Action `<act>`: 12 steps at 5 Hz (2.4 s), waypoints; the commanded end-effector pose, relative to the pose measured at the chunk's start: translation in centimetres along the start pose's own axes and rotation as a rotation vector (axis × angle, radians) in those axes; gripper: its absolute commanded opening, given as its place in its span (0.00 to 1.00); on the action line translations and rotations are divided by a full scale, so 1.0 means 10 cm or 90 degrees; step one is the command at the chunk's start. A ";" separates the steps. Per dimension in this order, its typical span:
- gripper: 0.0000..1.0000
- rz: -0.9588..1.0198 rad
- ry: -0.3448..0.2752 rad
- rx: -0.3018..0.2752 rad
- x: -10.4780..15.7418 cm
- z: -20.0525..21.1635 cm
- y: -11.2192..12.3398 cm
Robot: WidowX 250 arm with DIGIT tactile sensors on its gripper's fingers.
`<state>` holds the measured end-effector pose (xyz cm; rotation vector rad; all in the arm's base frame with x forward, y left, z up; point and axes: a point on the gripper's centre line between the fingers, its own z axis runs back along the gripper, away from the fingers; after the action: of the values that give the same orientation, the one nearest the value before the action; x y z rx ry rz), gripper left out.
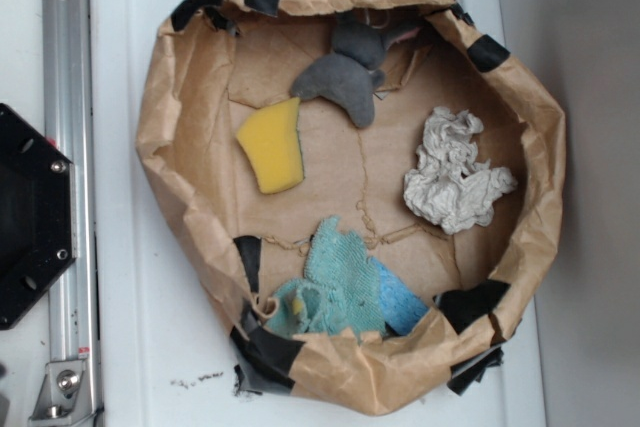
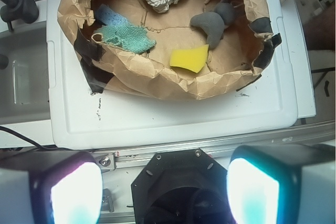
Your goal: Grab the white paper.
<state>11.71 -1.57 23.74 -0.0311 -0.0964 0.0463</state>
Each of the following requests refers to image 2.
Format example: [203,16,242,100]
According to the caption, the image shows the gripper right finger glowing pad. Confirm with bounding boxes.
[226,144,335,223]

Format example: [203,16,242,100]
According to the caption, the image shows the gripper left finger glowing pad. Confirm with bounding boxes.
[1,151,103,223]

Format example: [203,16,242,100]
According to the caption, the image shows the yellow sponge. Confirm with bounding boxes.
[170,44,209,73]

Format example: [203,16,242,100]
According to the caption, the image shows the green knitted cloth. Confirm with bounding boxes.
[94,22,156,54]

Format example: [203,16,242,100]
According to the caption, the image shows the brown paper bag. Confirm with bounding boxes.
[57,0,281,100]

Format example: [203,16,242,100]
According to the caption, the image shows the grey plush toy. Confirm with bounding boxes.
[190,0,237,50]

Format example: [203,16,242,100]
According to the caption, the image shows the blue sponge cloth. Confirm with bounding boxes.
[94,4,128,25]

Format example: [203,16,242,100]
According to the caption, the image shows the black clamp knob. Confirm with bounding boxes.
[1,0,39,32]

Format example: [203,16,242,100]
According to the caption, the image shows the metal corner bracket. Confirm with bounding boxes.
[94,154,116,171]

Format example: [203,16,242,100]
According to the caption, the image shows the aluminium rail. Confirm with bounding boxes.
[93,120,335,169]

